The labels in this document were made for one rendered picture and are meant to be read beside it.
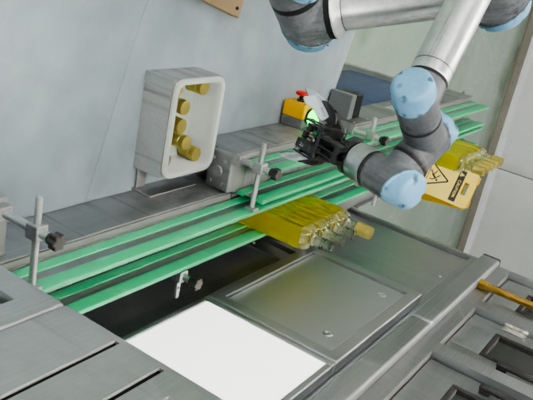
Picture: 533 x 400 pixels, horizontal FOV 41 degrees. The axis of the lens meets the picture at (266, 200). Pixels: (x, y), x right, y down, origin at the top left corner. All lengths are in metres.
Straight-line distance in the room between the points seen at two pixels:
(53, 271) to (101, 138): 0.35
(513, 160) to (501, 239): 0.83
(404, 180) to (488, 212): 6.55
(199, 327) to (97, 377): 0.79
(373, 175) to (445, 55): 0.24
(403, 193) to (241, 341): 0.46
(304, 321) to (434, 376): 0.31
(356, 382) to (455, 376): 0.29
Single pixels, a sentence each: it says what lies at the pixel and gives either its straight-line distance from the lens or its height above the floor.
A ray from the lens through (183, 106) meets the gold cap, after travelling 1.61.
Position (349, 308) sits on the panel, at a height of 1.22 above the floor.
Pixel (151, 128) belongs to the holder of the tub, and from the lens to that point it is 1.59.
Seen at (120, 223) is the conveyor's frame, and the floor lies 0.87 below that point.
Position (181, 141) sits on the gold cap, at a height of 0.81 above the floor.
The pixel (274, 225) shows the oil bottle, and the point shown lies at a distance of 1.75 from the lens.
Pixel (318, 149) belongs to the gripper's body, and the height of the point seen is 1.16.
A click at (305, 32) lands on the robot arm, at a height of 0.97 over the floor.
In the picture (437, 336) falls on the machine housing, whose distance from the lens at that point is 1.79.
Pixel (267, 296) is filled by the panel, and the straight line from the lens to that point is 1.70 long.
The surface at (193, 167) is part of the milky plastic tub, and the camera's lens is 1.67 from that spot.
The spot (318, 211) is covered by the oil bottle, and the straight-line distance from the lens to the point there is 1.83.
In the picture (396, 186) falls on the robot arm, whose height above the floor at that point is 1.35.
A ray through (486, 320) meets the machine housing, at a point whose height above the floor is 1.47.
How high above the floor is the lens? 1.77
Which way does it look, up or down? 28 degrees down
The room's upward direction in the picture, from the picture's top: 113 degrees clockwise
